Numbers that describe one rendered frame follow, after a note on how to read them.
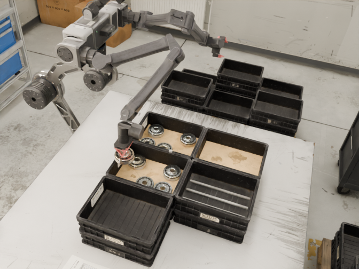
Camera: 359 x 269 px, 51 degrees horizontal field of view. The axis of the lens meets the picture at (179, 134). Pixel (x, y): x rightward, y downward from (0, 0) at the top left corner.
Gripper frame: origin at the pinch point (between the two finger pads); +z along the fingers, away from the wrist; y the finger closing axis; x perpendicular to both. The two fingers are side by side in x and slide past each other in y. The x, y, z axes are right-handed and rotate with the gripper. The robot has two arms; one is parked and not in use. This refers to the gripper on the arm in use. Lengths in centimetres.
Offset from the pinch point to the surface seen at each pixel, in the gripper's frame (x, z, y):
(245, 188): -65, 21, 21
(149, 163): -7.6, 22.5, 16.9
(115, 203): -3.0, 22.3, -16.9
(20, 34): 179, 45, 135
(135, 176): -4.4, 22.4, 4.5
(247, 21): -6, 69, 325
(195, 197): -40.8, 21.7, 4.1
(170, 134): -10, 23, 46
